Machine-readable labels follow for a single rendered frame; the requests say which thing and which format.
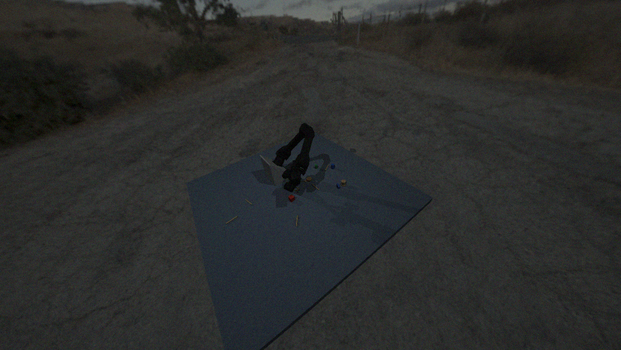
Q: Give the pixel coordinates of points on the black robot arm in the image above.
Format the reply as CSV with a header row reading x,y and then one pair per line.
x,y
302,160

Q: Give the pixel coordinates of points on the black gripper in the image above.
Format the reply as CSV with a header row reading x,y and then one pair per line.
x,y
288,186

